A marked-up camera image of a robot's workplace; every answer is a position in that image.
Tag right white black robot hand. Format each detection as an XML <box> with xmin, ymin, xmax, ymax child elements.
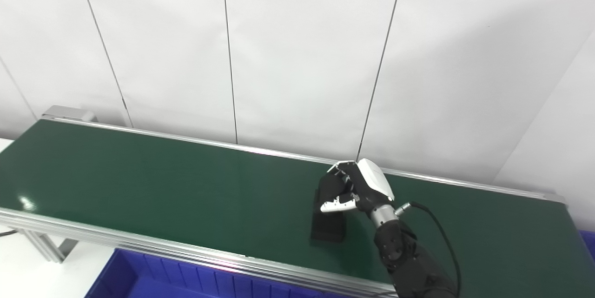
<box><xmin>320</xmin><ymin>159</ymin><xmax>396</xmax><ymax>224</ymax></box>

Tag black cylinder block part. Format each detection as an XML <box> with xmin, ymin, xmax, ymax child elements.
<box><xmin>310</xmin><ymin>189</ymin><xmax>347</xmax><ymax>243</ymax></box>

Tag green conveyor belt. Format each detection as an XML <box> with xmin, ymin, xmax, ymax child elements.
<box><xmin>0</xmin><ymin>118</ymin><xmax>595</xmax><ymax>298</ymax></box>

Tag blue plastic bin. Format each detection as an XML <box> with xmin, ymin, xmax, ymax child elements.
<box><xmin>85</xmin><ymin>248</ymin><xmax>340</xmax><ymax>298</ymax></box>
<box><xmin>578</xmin><ymin>229</ymin><xmax>595</xmax><ymax>261</ymax></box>

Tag grey conveyor end housing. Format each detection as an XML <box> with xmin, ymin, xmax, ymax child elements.
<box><xmin>42</xmin><ymin>106</ymin><xmax>98</xmax><ymax>123</ymax></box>

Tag aluminium conveyor leg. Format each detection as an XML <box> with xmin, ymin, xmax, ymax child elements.
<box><xmin>20</xmin><ymin>229</ymin><xmax>79</xmax><ymax>264</ymax></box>

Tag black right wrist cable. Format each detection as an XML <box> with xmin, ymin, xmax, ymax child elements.
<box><xmin>395</xmin><ymin>201</ymin><xmax>462</xmax><ymax>298</ymax></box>

